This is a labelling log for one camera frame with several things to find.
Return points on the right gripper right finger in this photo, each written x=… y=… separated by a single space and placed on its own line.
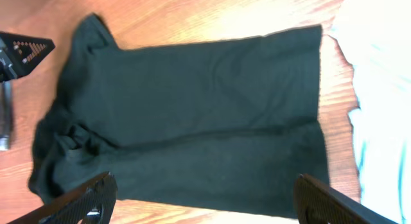
x=318 y=203

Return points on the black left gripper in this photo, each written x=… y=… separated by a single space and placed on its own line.
x=20 y=54

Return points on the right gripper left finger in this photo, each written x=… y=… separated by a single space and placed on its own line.
x=91 y=202

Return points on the black t-shirt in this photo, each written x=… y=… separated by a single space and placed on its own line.
x=226 y=125

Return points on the light blue t-shirt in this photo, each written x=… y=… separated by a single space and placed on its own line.
x=374 y=37

